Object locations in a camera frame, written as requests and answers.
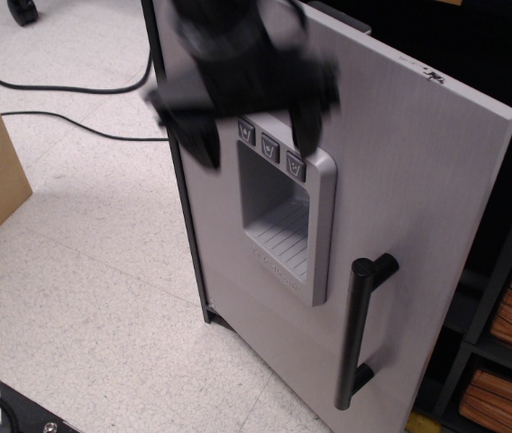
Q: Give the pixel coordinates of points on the black caster wheel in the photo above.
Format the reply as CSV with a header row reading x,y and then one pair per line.
x,y
23,12

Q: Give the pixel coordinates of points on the lower wicker basket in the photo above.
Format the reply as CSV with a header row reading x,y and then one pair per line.
x,y
487,401

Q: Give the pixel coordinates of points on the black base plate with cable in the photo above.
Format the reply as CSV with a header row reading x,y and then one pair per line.
x,y
20,414

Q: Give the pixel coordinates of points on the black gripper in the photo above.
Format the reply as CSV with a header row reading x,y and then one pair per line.
x,y
266,77

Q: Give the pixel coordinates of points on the yellow toy under fridge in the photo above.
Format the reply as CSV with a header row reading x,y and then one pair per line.
x,y
419,423

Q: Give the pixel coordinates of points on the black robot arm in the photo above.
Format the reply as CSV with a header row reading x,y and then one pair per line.
x,y
219,30

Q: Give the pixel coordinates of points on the black door handle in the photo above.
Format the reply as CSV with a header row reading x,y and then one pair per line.
x,y
366,276

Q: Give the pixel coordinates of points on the grey toy fridge door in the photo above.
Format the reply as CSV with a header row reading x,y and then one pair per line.
x,y
373,203

